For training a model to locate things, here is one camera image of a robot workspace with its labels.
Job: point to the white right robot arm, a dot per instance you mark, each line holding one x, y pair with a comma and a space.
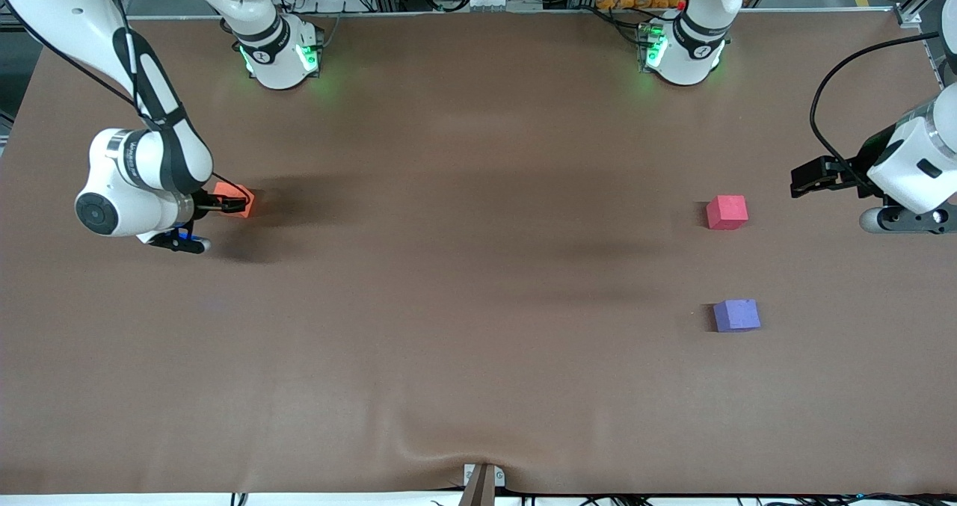
149, 166

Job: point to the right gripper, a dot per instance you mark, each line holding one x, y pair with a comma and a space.
203, 204

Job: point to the red foam block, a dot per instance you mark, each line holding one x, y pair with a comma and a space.
727, 212

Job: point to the purple foam block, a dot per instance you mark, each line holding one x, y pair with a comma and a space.
736, 315

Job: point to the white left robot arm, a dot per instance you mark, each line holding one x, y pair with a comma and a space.
688, 61

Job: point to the large table cover mat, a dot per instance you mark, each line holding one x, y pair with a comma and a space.
478, 341

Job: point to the white terminal block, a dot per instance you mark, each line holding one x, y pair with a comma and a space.
471, 3

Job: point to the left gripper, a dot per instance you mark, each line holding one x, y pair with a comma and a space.
854, 172

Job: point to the orange foam block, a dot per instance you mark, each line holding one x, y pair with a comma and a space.
243, 193

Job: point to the metal table edge clamp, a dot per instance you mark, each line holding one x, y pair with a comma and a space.
482, 483

